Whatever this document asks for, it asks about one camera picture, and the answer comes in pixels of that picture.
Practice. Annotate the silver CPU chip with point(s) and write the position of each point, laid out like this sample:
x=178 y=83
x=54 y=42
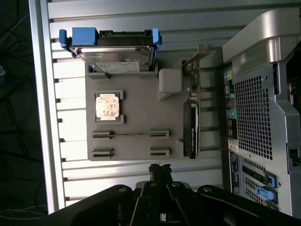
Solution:
x=107 y=107

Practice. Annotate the hard disk in blue carrier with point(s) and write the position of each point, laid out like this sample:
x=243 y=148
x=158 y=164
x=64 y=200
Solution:
x=117 y=54

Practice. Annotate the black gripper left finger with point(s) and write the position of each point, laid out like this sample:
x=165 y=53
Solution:
x=105 y=207

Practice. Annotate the grey parts rack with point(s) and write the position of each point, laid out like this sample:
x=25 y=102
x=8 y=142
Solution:
x=141 y=113

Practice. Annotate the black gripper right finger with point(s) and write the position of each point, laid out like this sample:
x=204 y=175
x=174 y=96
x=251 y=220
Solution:
x=223 y=207

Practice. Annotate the open grey PC case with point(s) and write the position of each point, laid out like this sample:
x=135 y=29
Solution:
x=254 y=106

